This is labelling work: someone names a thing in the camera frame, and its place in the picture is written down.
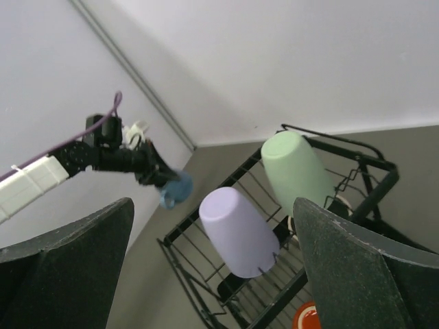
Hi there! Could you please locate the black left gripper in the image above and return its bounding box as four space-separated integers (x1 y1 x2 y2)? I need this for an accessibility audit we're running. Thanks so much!
134 142 180 188

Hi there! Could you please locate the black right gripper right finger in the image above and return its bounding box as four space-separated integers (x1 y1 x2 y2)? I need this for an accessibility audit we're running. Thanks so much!
293 197 439 329

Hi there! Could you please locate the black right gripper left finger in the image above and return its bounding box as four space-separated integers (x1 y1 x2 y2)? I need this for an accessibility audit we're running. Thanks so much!
1 197 134 328

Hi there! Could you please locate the blue ceramic mug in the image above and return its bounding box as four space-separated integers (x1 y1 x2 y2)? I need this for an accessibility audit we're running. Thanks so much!
158 171 193 210

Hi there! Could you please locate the lavender plastic cup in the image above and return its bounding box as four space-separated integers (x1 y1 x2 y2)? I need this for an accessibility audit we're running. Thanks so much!
199 187 280 279

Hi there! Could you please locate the green plastic cup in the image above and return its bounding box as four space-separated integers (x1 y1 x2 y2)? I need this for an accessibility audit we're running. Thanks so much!
261 130 335 216

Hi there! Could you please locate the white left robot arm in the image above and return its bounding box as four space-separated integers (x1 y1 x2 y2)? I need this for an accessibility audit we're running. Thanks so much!
1 114 182 222

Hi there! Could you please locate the orange patterned teapot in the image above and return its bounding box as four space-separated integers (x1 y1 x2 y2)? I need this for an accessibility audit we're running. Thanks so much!
292 301 322 329

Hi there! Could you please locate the black patterned mug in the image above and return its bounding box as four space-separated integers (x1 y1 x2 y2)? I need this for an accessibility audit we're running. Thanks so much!
288 195 353 251

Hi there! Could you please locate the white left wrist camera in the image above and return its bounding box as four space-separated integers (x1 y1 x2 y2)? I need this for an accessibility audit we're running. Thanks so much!
122 121 150 149

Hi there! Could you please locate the black wire dish rack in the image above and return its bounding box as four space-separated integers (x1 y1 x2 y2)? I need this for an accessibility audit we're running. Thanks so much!
158 124 438 328

